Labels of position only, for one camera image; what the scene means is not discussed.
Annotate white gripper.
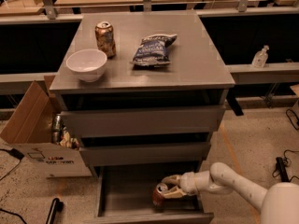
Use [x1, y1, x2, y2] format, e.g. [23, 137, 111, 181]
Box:
[162, 172, 198, 199]

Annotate red coke can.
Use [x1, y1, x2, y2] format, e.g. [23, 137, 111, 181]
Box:
[152, 183, 168, 207]

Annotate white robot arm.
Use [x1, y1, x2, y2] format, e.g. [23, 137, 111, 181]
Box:
[155, 162, 299, 224]

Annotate grey middle drawer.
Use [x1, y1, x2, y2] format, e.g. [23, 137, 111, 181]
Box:
[79, 142, 211, 166]

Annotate grey open bottom drawer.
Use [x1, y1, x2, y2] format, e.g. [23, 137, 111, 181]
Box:
[84, 161, 214, 224]

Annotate grey top drawer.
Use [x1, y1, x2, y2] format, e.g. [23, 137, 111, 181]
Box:
[61, 105, 225, 137]

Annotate grey drawer cabinet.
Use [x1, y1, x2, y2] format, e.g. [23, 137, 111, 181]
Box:
[49, 10, 235, 179]

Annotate brown blue soda can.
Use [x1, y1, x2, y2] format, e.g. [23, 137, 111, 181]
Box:
[94, 21, 116, 58]

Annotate black stand bar right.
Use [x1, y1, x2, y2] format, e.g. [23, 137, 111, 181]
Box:
[276, 157, 289, 182]

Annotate black tool bottom left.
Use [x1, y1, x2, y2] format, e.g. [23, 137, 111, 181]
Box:
[46, 198, 64, 224]

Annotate cans inside cardboard box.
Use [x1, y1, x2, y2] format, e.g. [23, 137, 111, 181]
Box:
[51, 114, 79, 149]

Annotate blue chip bag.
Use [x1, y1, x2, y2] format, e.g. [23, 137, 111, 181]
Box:
[131, 34, 178, 67]

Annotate white ceramic bowl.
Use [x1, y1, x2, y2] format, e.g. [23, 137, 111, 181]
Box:
[66, 49, 107, 82]

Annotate clear sanitizer bottle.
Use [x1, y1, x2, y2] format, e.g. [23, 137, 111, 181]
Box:
[251, 45, 269, 68]

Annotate open cardboard box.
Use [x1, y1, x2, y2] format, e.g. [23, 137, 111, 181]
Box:
[0, 81, 92, 177]

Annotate black power adapter left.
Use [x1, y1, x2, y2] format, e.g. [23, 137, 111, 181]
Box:
[8, 148, 24, 161]

